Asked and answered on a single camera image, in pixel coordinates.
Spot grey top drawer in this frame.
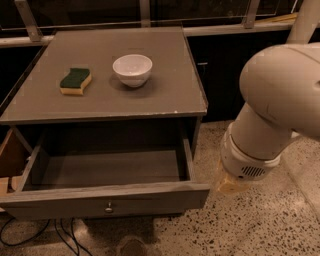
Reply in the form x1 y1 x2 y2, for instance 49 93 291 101
0 141 209 220

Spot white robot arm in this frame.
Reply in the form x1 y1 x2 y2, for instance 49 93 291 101
217 43 320 194

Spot round metal drawer knob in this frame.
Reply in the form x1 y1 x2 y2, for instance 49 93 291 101
104 202 113 214

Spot grey wooden drawer cabinet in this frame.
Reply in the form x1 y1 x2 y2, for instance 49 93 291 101
0 26 209 221

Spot round floor drain cover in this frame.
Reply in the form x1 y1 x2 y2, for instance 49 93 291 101
117 236 147 256

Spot white ceramic bowl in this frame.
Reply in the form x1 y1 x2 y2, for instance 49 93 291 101
112 54 153 88

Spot white diagonal support pole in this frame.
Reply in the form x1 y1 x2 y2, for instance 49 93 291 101
286 0 320 44

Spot green and yellow sponge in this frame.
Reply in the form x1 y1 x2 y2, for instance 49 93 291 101
60 68 92 95

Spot brown cardboard box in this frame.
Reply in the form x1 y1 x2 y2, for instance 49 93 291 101
0 129 30 199

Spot metal railing with glass panels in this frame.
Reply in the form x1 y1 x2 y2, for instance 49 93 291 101
0 0 303 48

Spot black floor cables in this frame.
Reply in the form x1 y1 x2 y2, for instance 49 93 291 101
0 216 94 256

